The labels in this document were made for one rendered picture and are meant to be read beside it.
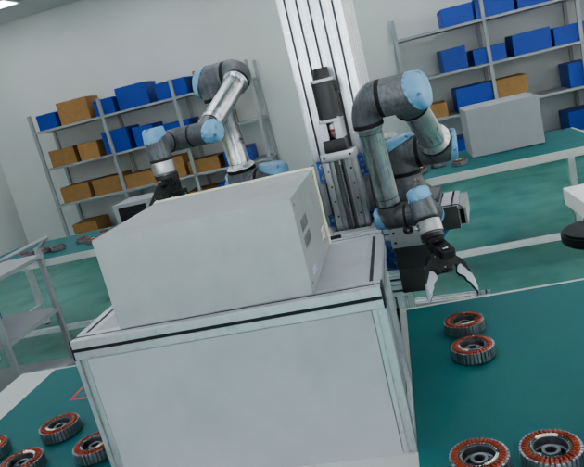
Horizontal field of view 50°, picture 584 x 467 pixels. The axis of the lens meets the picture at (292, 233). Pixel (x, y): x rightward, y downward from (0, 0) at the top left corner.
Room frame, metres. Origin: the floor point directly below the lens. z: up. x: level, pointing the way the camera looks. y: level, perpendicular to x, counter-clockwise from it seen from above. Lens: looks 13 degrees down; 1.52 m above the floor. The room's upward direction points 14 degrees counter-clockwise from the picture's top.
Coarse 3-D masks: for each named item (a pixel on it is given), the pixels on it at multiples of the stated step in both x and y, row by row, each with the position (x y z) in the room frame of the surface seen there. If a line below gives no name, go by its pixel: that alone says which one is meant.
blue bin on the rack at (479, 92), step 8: (456, 88) 7.61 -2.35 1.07; (464, 88) 7.41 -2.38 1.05; (472, 88) 7.40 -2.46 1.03; (480, 88) 7.38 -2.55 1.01; (488, 88) 7.36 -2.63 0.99; (456, 96) 7.43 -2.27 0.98; (464, 96) 7.42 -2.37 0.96; (472, 96) 7.40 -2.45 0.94; (480, 96) 7.38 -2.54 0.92; (488, 96) 7.37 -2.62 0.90; (456, 104) 7.52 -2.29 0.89; (464, 104) 7.42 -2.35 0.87; (472, 104) 7.40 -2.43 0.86
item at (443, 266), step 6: (426, 234) 1.79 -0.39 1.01; (432, 234) 1.78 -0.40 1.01; (438, 234) 1.78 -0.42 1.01; (444, 234) 1.80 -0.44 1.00; (426, 240) 1.81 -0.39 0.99; (432, 240) 1.80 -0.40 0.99; (426, 246) 1.83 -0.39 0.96; (432, 252) 1.80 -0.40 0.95; (426, 258) 1.79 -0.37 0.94; (432, 258) 1.75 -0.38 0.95; (438, 258) 1.75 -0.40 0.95; (426, 264) 1.81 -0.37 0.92; (432, 264) 1.74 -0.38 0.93; (438, 264) 1.74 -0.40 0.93; (444, 264) 1.74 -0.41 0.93; (450, 264) 1.74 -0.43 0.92; (438, 270) 1.75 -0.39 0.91; (444, 270) 1.77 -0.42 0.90; (450, 270) 1.74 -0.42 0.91
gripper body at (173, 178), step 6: (168, 174) 2.03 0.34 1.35; (174, 174) 2.04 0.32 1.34; (156, 180) 2.04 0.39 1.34; (162, 180) 2.05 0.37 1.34; (168, 180) 2.04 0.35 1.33; (174, 180) 2.08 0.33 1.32; (174, 186) 2.07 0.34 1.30; (180, 186) 2.09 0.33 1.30; (174, 192) 2.03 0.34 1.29; (180, 192) 2.05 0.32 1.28; (186, 192) 2.09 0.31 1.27
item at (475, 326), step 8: (464, 312) 1.70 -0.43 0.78; (472, 312) 1.68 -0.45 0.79; (448, 320) 1.66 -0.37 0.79; (456, 320) 1.68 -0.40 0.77; (464, 320) 1.66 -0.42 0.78; (472, 320) 1.66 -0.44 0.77; (480, 320) 1.62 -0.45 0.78; (448, 328) 1.63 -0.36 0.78; (456, 328) 1.61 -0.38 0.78; (464, 328) 1.60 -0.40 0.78; (472, 328) 1.60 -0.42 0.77; (480, 328) 1.60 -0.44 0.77; (456, 336) 1.61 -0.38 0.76
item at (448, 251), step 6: (438, 240) 1.78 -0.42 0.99; (444, 240) 1.77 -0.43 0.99; (432, 246) 1.76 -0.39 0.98; (438, 246) 1.72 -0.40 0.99; (444, 246) 1.70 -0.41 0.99; (450, 246) 1.69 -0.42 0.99; (438, 252) 1.69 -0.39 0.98; (444, 252) 1.68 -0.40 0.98; (450, 252) 1.67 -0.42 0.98; (444, 258) 1.68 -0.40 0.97; (450, 258) 1.68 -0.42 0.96
